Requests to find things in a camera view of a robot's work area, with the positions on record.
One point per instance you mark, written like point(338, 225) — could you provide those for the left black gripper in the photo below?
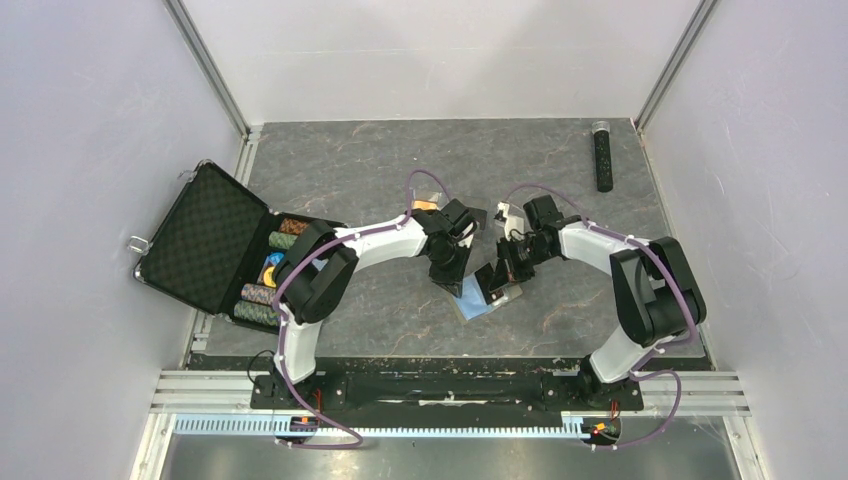
point(452, 280)

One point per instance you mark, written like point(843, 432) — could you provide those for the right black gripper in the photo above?
point(517, 273)

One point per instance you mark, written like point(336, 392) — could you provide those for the grey card holder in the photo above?
point(474, 302)

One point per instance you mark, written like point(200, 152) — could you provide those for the orange credit cards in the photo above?
point(424, 205)

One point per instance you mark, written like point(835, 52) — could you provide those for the black glitter microphone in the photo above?
point(602, 156)

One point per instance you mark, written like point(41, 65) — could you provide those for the clear plastic card box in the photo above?
point(481, 209)

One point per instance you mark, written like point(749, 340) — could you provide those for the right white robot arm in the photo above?
point(657, 299)

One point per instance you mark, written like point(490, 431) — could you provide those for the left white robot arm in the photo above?
point(317, 270)

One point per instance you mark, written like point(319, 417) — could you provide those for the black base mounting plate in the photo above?
point(444, 392)

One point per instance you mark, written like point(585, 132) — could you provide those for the black poker chip case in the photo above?
point(214, 240)

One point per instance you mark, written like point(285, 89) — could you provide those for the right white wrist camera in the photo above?
point(511, 221)

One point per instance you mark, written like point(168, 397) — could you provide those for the slotted cable duct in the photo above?
point(305, 427)

